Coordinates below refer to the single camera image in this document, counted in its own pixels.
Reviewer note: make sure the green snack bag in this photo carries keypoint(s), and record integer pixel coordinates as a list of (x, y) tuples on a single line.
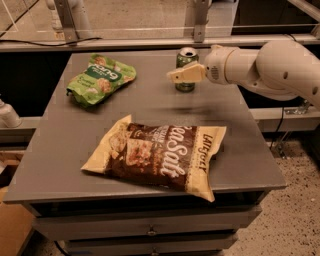
[(99, 80)]

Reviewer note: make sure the metal bracket post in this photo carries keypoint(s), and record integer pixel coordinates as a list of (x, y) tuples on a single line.
[(200, 10), (66, 19)]

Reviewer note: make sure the metal rail frame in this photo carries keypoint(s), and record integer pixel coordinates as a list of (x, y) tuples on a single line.
[(99, 44)]

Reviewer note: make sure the metal bracket post right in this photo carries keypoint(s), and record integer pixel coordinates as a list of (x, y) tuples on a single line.
[(200, 10)]

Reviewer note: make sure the cardboard box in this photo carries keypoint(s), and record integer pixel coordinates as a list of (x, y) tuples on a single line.
[(15, 220)]

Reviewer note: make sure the brown sea salt chip bag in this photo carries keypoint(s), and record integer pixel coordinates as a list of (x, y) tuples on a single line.
[(177, 157)]

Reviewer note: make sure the grey drawer cabinet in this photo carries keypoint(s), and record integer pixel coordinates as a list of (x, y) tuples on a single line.
[(91, 176)]

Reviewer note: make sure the green soda can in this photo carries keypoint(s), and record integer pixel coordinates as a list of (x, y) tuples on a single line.
[(185, 56)]

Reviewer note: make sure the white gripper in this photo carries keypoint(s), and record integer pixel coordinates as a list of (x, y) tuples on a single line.
[(214, 67)]

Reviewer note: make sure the metal bracket post left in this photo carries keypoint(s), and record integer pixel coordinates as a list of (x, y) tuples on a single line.
[(66, 19)]

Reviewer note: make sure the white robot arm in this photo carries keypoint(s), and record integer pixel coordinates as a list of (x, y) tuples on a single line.
[(279, 70)]

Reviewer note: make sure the white pipe at left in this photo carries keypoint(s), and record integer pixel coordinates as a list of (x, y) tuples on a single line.
[(9, 116)]

